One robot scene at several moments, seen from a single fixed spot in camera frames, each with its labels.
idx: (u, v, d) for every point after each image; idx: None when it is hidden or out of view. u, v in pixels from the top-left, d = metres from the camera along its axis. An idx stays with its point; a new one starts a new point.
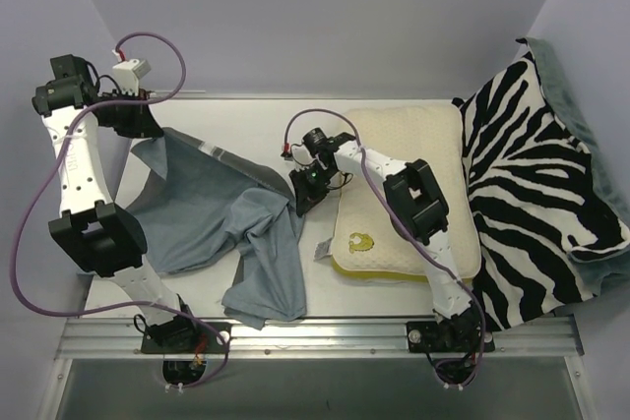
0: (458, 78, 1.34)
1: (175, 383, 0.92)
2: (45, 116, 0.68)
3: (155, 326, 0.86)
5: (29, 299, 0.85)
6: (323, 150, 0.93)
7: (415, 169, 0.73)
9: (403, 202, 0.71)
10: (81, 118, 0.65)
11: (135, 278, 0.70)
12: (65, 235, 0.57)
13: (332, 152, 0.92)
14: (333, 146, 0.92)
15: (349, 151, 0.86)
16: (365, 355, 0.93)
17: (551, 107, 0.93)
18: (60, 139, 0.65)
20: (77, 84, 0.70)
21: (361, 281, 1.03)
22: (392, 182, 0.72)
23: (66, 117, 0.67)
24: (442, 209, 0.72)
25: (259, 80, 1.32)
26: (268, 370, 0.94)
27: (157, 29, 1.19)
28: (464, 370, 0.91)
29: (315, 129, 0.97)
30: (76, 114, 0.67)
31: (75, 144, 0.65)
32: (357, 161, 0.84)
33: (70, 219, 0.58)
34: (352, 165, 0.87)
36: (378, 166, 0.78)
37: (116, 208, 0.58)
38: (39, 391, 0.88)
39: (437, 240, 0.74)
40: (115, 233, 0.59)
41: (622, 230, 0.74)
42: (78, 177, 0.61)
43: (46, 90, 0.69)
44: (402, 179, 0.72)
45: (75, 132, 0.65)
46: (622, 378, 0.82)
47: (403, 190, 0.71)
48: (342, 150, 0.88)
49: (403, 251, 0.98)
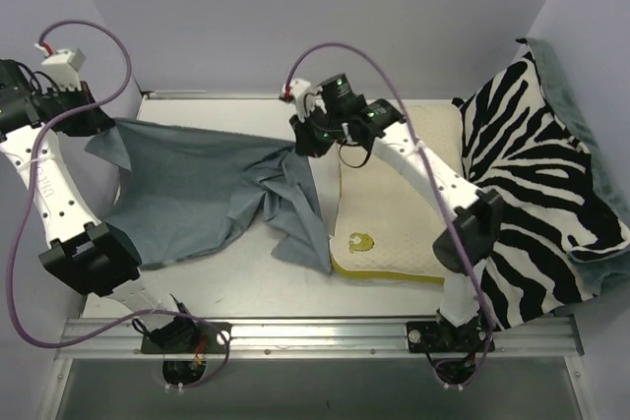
0: (458, 78, 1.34)
1: (175, 384, 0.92)
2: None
3: (155, 330, 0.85)
5: (29, 299, 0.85)
6: (347, 103, 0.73)
7: (486, 204, 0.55)
9: (471, 242, 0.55)
10: (41, 137, 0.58)
11: (128, 291, 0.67)
12: (58, 265, 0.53)
13: (361, 117, 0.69)
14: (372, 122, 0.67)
15: (400, 148, 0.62)
16: (365, 355, 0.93)
17: (551, 107, 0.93)
18: (25, 165, 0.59)
20: (27, 100, 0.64)
21: (360, 281, 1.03)
22: (461, 218, 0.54)
23: (27, 140, 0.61)
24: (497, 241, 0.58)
25: (258, 80, 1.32)
26: (268, 370, 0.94)
27: (157, 29, 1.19)
28: (464, 370, 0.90)
29: (341, 80, 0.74)
30: (34, 135, 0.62)
31: (45, 166, 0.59)
32: (413, 167, 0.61)
33: (62, 247, 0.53)
34: (395, 162, 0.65)
36: (440, 185, 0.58)
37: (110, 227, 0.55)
38: (39, 392, 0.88)
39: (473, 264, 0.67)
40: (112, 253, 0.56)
41: (622, 230, 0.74)
42: (58, 204, 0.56)
43: None
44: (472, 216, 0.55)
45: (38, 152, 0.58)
46: (622, 379, 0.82)
47: (473, 229, 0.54)
48: (388, 138, 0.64)
49: (404, 251, 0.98)
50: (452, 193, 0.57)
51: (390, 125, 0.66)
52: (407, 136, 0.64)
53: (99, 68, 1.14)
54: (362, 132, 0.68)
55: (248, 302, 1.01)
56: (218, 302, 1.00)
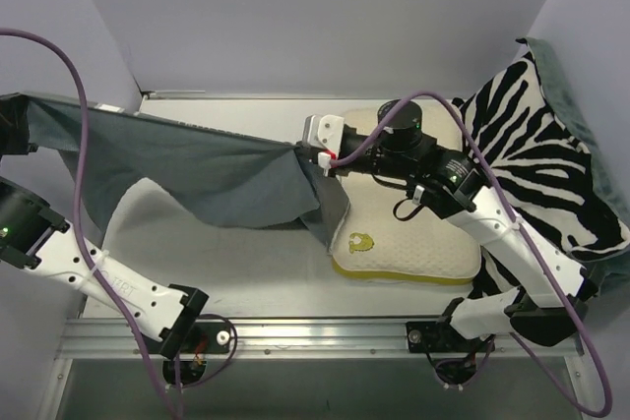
0: (458, 79, 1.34)
1: (175, 383, 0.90)
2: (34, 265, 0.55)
3: None
5: (28, 299, 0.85)
6: (421, 160, 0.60)
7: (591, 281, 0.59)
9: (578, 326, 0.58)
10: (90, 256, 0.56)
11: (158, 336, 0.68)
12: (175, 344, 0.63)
13: (442, 185, 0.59)
14: (459, 188, 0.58)
15: (496, 222, 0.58)
16: (365, 355, 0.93)
17: (551, 107, 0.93)
18: (90, 278, 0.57)
20: (24, 202, 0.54)
21: (361, 281, 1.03)
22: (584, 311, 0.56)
23: (62, 248, 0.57)
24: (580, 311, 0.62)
25: (258, 79, 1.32)
26: (267, 369, 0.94)
27: (157, 29, 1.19)
28: (465, 370, 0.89)
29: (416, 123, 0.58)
30: (71, 239, 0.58)
31: (108, 269, 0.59)
32: (511, 245, 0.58)
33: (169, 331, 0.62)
34: (478, 232, 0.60)
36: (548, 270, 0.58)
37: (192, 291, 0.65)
38: (39, 392, 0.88)
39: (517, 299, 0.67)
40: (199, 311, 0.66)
41: (622, 231, 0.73)
42: (142, 301, 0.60)
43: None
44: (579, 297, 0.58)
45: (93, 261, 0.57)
46: (622, 378, 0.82)
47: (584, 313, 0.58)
48: (479, 211, 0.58)
49: (404, 252, 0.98)
50: (560, 276, 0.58)
51: (475, 192, 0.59)
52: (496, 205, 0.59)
53: (99, 68, 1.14)
54: (441, 198, 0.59)
55: (249, 303, 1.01)
56: (218, 302, 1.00)
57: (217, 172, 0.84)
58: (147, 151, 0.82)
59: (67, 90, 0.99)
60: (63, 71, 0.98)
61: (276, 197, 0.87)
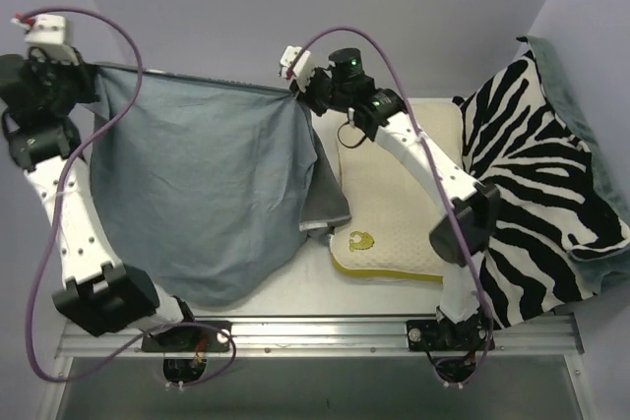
0: (458, 78, 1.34)
1: (175, 382, 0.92)
2: (28, 171, 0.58)
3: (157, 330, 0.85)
5: (29, 298, 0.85)
6: (356, 90, 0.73)
7: (484, 196, 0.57)
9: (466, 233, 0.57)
10: (68, 167, 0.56)
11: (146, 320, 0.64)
12: (77, 306, 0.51)
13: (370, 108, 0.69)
14: (378, 110, 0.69)
15: (403, 135, 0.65)
16: (365, 353, 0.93)
17: (551, 106, 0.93)
18: (50, 198, 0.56)
20: (59, 131, 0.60)
21: (361, 281, 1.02)
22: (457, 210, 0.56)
23: (55, 170, 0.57)
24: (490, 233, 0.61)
25: (258, 78, 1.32)
26: (268, 367, 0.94)
27: (157, 28, 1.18)
28: (464, 369, 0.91)
29: (353, 58, 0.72)
30: (62, 165, 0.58)
31: (69, 201, 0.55)
32: (412, 154, 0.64)
33: (79, 289, 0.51)
34: (397, 151, 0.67)
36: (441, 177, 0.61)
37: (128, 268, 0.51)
38: (40, 390, 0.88)
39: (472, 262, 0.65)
40: (123, 293, 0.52)
41: (622, 229, 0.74)
42: (75, 236, 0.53)
43: (26, 144, 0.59)
44: (467, 206, 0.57)
45: (66, 185, 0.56)
46: (621, 377, 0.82)
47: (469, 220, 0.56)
48: (391, 128, 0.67)
49: (404, 251, 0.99)
50: (451, 184, 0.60)
51: (394, 114, 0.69)
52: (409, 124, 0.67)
53: None
54: (366, 120, 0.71)
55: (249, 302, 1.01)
56: None
57: (246, 134, 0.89)
58: (180, 114, 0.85)
59: None
60: None
61: (299, 153, 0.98)
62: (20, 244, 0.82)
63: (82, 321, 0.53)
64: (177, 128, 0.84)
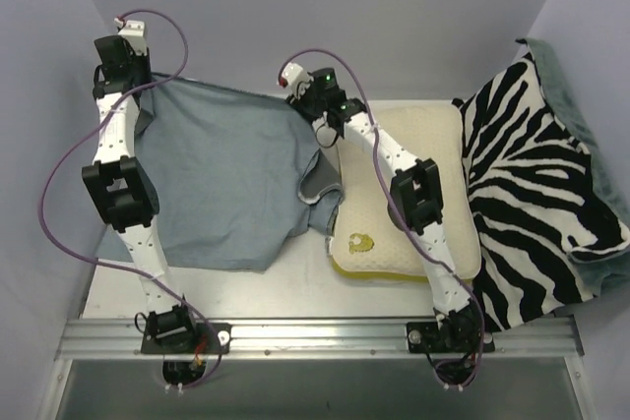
0: (458, 80, 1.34)
1: (175, 384, 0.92)
2: (98, 97, 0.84)
3: (153, 316, 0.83)
5: (29, 298, 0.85)
6: (329, 96, 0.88)
7: (423, 170, 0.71)
9: (409, 200, 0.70)
10: (124, 98, 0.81)
11: (143, 241, 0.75)
12: (94, 182, 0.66)
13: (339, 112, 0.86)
14: (344, 113, 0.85)
15: (360, 128, 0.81)
16: (365, 355, 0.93)
17: (551, 107, 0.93)
18: (105, 113, 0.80)
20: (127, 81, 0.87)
21: (361, 281, 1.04)
22: (400, 179, 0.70)
23: (113, 99, 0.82)
24: (438, 204, 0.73)
25: (259, 80, 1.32)
26: (267, 370, 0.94)
27: (157, 30, 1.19)
28: (464, 370, 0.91)
29: (329, 73, 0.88)
30: (119, 97, 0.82)
31: (116, 116, 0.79)
32: (368, 142, 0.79)
33: (99, 168, 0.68)
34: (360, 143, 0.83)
36: (388, 154, 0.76)
37: (138, 162, 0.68)
38: (39, 391, 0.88)
39: (431, 232, 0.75)
40: (130, 181, 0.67)
41: (622, 230, 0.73)
42: (112, 139, 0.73)
43: (103, 84, 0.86)
44: (409, 176, 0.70)
45: (119, 109, 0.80)
46: (621, 379, 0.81)
47: (409, 188, 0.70)
48: (352, 125, 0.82)
49: (404, 252, 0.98)
50: (396, 160, 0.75)
51: (354, 113, 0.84)
52: (367, 120, 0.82)
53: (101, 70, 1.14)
54: (336, 121, 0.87)
55: (249, 302, 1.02)
56: (218, 302, 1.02)
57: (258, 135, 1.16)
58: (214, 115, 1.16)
59: (68, 91, 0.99)
60: (65, 71, 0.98)
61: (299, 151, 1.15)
62: (21, 244, 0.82)
63: (94, 198, 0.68)
64: (208, 123, 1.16)
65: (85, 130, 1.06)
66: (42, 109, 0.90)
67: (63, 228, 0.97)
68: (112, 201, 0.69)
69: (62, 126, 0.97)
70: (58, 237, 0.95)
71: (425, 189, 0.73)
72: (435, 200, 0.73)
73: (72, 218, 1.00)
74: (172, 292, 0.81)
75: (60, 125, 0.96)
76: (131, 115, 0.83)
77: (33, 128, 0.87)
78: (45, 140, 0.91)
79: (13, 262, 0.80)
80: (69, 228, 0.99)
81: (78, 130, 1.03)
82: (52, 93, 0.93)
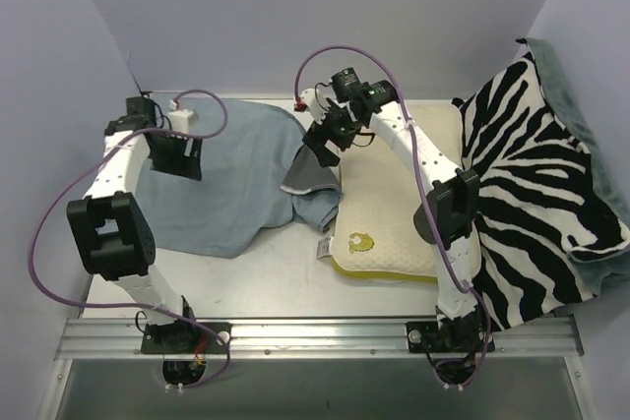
0: (458, 80, 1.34)
1: (175, 383, 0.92)
2: (107, 135, 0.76)
3: (155, 326, 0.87)
5: (29, 299, 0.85)
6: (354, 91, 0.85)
7: (463, 182, 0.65)
9: (443, 213, 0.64)
10: (134, 136, 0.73)
11: (140, 283, 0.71)
12: (79, 219, 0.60)
13: (365, 98, 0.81)
14: (373, 98, 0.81)
15: (392, 121, 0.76)
16: (365, 355, 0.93)
17: (551, 107, 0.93)
18: (110, 148, 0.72)
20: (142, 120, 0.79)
21: (361, 281, 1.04)
22: (436, 191, 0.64)
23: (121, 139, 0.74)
24: (470, 217, 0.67)
25: (258, 80, 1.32)
26: (267, 370, 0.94)
27: (158, 30, 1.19)
28: (464, 370, 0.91)
29: (347, 70, 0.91)
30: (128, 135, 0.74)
31: (121, 153, 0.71)
32: (401, 139, 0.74)
33: (88, 206, 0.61)
34: (391, 140, 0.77)
36: (424, 161, 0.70)
37: (131, 200, 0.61)
38: (38, 392, 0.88)
39: (458, 246, 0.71)
40: (123, 221, 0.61)
41: (622, 230, 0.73)
42: (109, 173, 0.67)
43: (117, 123, 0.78)
44: (446, 189, 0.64)
45: (125, 145, 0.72)
46: (621, 379, 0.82)
47: (447, 202, 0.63)
48: (383, 115, 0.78)
49: (403, 251, 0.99)
50: (432, 168, 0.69)
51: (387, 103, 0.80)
52: (400, 115, 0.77)
53: (102, 70, 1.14)
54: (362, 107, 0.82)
55: (248, 302, 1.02)
56: (218, 302, 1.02)
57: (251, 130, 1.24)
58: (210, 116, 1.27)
59: (68, 91, 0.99)
60: (65, 72, 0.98)
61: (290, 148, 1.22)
62: (21, 244, 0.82)
63: (80, 240, 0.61)
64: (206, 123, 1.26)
65: (85, 131, 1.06)
66: (42, 109, 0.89)
67: (62, 229, 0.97)
68: (101, 245, 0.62)
69: (61, 127, 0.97)
70: (58, 237, 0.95)
71: (461, 202, 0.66)
72: (469, 213, 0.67)
73: None
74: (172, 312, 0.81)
75: (61, 125, 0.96)
76: (140, 154, 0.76)
77: (32, 129, 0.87)
78: (45, 141, 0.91)
79: (13, 263, 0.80)
80: (69, 228, 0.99)
81: (78, 130, 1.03)
82: (52, 94, 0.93)
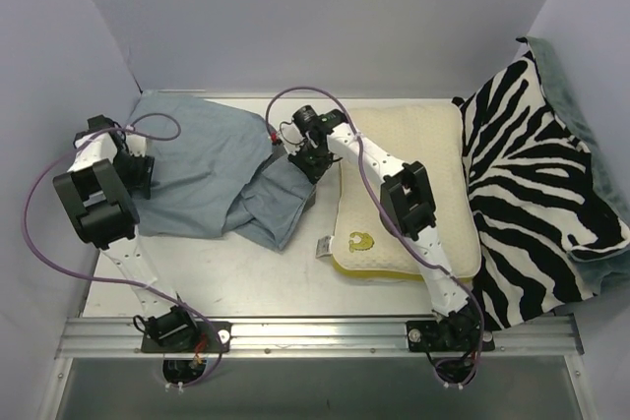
0: (458, 79, 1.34)
1: (175, 383, 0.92)
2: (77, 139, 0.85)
3: (151, 322, 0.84)
5: (29, 299, 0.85)
6: (314, 126, 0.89)
7: (412, 173, 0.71)
9: (399, 205, 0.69)
10: (101, 132, 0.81)
11: (130, 253, 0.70)
12: (68, 187, 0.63)
13: (322, 132, 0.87)
14: (326, 125, 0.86)
15: (345, 139, 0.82)
16: (366, 354, 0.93)
17: (551, 107, 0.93)
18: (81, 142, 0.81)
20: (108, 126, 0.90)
21: (361, 281, 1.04)
22: (388, 185, 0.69)
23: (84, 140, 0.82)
24: (431, 208, 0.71)
25: (259, 79, 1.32)
26: (267, 369, 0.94)
27: (157, 28, 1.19)
28: (464, 369, 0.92)
29: (306, 106, 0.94)
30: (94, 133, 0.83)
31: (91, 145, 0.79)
32: (353, 150, 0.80)
33: (72, 177, 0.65)
34: (346, 153, 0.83)
36: (374, 162, 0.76)
37: (110, 165, 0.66)
38: (39, 391, 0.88)
39: (427, 236, 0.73)
40: (105, 182, 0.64)
41: (622, 230, 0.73)
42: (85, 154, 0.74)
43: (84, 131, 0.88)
44: (397, 182, 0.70)
45: (95, 138, 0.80)
46: (621, 379, 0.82)
47: (399, 193, 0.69)
48: (336, 135, 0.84)
49: (402, 250, 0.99)
50: (383, 166, 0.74)
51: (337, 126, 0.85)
52: (349, 130, 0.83)
53: (102, 69, 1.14)
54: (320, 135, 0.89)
55: (248, 301, 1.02)
56: (218, 301, 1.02)
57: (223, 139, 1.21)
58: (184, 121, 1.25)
59: (67, 90, 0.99)
60: (64, 71, 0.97)
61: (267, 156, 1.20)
62: (20, 244, 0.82)
63: (68, 209, 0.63)
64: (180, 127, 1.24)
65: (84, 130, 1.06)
66: (40, 108, 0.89)
67: (62, 228, 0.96)
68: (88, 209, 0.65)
69: (61, 126, 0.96)
70: (58, 236, 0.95)
71: (416, 193, 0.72)
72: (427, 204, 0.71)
73: None
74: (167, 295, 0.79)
75: (61, 124, 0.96)
76: (108, 149, 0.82)
77: (32, 128, 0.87)
78: (45, 140, 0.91)
79: (12, 262, 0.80)
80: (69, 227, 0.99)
81: (78, 129, 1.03)
82: (51, 93, 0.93)
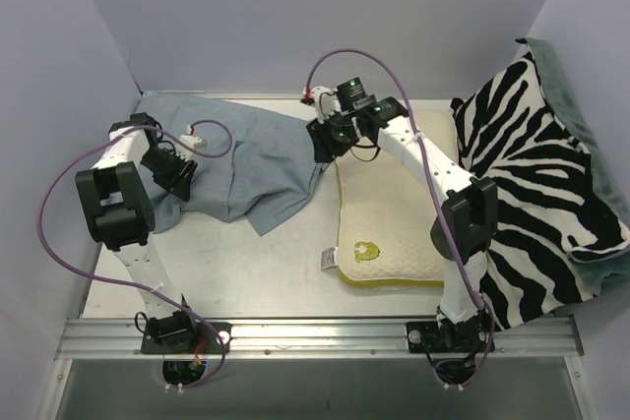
0: (458, 81, 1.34)
1: (175, 383, 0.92)
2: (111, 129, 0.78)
3: (154, 322, 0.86)
5: (29, 299, 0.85)
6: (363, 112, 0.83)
7: (480, 190, 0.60)
9: (461, 223, 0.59)
10: (138, 128, 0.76)
11: (140, 257, 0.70)
12: (89, 185, 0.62)
13: (372, 121, 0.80)
14: (379, 116, 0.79)
15: (401, 135, 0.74)
16: (365, 355, 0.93)
17: (551, 107, 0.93)
18: (115, 134, 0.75)
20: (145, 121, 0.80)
21: (369, 290, 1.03)
22: (452, 201, 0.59)
23: (120, 129, 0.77)
24: (489, 232, 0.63)
25: (258, 80, 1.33)
26: (267, 370, 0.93)
27: (158, 29, 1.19)
28: (464, 370, 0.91)
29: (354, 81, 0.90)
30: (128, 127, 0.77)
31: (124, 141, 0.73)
32: (410, 151, 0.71)
33: (94, 173, 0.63)
34: (398, 151, 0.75)
36: (436, 170, 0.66)
37: (133, 166, 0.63)
38: (39, 392, 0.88)
39: (474, 259, 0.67)
40: (124, 186, 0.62)
41: (622, 230, 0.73)
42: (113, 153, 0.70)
43: (120, 123, 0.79)
44: (463, 200, 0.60)
45: (129, 135, 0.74)
46: (620, 379, 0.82)
47: (465, 211, 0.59)
48: (390, 131, 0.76)
49: (409, 259, 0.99)
50: (445, 177, 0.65)
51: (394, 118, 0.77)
52: (407, 127, 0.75)
53: (102, 70, 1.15)
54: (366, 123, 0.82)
55: (248, 302, 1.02)
56: (218, 302, 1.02)
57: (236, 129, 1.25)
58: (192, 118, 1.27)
59: (68, 91, 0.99)
60: (65, 72, 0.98)
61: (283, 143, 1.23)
62: (20, 245, 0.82)
63: (84, 207, 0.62)
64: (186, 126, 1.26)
65: (86, 132, 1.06)
66: (42, 110, 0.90)
67: (63, 229, 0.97)
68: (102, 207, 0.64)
69: (63, 127, 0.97)
70: (58, 238, 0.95)
71: (478, 211, 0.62)
72: (488, 226, 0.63)
73: (73, 217, 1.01)
74: (171, 299, 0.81)
75: (62, 125, 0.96)
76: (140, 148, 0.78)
77: (34, 130, 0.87)
78: (46, 141, 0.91)
79: (12, 264, 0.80)
80: (69, 229, 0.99)
81: (79, 130, 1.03)
82: (51, 95, 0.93)
